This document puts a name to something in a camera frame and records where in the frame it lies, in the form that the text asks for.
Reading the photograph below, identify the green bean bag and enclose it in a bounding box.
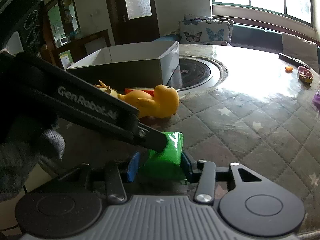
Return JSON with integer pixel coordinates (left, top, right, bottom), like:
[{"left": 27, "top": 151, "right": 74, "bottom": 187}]
[{"left": 138, "top": 132, "right": 185, "bottom": 181}]

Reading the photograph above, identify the orange rubber duck toy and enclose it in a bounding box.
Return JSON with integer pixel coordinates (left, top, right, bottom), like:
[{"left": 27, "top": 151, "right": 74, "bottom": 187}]
[{"left": 118, "top": 85, "right": 180, "bottom": 119}]

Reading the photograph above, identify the red white apple slice toy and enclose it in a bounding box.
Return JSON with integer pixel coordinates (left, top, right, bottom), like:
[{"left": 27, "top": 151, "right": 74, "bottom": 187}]
[{"left": 124, "top": 87, "right": 155, "bottom": 97}]

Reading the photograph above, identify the yellow plush chick toy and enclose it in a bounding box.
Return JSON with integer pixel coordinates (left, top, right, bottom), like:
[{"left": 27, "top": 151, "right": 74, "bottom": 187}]
[{"left": 94, "top": 80, "right": 118, "bottom": 98}]

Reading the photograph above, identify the grey gloved hand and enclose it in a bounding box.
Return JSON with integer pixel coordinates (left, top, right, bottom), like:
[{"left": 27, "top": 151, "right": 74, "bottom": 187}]
[{"left": 1, "top": 129, "right": 65, "bottom": 202}]

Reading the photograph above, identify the dark wooden side table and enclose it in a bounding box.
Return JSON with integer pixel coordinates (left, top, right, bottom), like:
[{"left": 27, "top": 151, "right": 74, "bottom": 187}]
[{"left": 52, "top": 29, "right": 111, "bottom": 68}]

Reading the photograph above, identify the grey cardboard box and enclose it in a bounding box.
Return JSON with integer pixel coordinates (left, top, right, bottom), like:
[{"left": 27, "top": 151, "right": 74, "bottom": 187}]
[{"left": 66, "top": 41, "right": 179, "bottom": 90}]

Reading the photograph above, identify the round black induction cooktop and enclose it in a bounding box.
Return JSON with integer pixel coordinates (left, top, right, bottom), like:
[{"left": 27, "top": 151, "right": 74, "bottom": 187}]
[{"left": 167, "top": 56, "right": 228, "bottom": 92}]

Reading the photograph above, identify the dark wooden door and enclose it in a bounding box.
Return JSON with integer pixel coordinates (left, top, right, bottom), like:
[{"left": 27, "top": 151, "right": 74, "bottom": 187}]
[{"left": 106, "top": 0, "right": 160, "bottom": 45}]

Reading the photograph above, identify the small orange toy piece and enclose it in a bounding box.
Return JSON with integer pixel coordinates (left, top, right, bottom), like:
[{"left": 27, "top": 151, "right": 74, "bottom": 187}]
[{"left": 285, "top": 66, "right": 293, "bottom": 73}]

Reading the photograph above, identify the pink toy figure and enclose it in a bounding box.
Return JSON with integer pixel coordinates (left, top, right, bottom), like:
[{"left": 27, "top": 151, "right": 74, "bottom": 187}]
[{"left": 298, "top": 66, "right": 313, "bottom": 80}]

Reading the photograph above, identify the teal sofa bench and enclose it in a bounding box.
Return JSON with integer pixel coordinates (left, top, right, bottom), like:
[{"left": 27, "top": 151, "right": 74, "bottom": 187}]
[{"left": 152, "top": 23, "right": 320, "bottom": 74}]

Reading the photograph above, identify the black remote control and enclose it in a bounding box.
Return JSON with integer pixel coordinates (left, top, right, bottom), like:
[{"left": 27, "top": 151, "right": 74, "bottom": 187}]
[{"left": 278, "top": 53, "right": 306, "bottom": 67}]

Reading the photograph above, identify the butterfly print cushion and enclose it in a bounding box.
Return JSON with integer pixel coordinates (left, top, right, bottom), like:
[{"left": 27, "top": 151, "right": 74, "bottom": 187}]
[{"left": 179, "top": 15, "right": 234, "bottom": 46}]

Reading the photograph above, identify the grey white cushion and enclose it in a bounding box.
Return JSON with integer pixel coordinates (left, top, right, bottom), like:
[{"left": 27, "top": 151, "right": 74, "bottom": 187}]
[{"left": 281, "top": 33, "right": 319, "bottom": 74}]

